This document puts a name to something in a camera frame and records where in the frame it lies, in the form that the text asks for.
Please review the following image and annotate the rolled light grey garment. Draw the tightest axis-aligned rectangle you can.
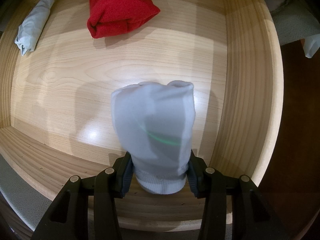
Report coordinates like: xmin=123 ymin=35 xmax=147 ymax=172
xmin=15 ymin=0 xmax=55 ymax=56

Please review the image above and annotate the patterned white cloth cover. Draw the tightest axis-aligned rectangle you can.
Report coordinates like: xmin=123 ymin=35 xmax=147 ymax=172
xmin=303 ymin=34 xmax=320 ymax=58

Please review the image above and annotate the white grey sock bundle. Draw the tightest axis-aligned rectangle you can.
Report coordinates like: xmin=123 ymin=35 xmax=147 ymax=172
xmin=111 ymin=80 xmax=195 ymax=194

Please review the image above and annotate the red knitted garment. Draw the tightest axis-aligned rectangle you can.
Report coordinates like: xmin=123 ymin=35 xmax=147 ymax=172
xmin=87 ymin=0 xmax=160 ymax=38

